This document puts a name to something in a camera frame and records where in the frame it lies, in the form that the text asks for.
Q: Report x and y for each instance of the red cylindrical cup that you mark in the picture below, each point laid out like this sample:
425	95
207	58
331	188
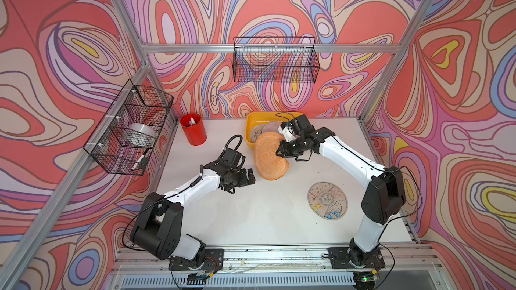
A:
194	129

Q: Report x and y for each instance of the black wire basket on back wall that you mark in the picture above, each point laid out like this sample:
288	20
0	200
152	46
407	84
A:
275	59

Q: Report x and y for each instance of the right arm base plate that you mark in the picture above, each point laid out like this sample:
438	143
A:
355	258

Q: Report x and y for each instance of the white marker in basket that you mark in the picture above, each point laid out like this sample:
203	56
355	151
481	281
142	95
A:
139	161

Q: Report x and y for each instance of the black wire basket on left wall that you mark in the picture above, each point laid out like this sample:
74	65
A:
135	121

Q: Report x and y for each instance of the beige cat coaster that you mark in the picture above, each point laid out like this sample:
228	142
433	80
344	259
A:
256	132

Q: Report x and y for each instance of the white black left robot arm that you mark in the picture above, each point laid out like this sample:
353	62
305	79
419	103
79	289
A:
158	226

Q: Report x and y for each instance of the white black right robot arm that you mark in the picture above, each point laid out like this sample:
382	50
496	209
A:
384	188

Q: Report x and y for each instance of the pink unicorn coaster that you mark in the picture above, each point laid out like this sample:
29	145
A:
272	127

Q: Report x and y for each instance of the silver tape roll in basket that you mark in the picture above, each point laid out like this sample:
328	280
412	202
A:
139	135

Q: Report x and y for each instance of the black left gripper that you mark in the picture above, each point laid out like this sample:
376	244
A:
244	180

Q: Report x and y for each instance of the beige wave pattern coaster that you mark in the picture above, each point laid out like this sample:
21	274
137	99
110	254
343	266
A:
327	201

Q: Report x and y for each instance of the orange waffle pattern coaster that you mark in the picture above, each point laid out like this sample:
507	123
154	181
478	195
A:
270	166

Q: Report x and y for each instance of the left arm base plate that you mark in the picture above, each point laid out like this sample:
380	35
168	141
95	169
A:
209	260

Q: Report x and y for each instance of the yellow plastic storage box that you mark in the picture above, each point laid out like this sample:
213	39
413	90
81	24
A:
258	118

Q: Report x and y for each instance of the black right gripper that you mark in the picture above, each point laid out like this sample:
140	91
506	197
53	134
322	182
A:
285	154

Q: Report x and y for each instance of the black wire basket on wall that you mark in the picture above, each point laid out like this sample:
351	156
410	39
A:
135	121
275	59

